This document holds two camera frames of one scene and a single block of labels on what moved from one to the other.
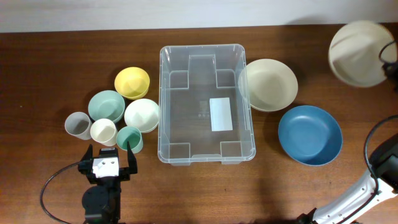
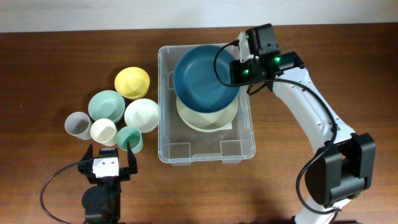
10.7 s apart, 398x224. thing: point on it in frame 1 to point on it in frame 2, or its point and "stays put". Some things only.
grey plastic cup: [78, 124] stays put
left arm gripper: [125, 172] stays put
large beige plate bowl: [270, 85] to [207, 122]
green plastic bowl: [106, 104] stays put
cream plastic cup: [104, 131] stays put
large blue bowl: [311, 135] to [195, 81]
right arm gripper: [391, 74] to [236, 78]
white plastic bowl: [142, 113] stays put
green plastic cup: [133, 135] stays put
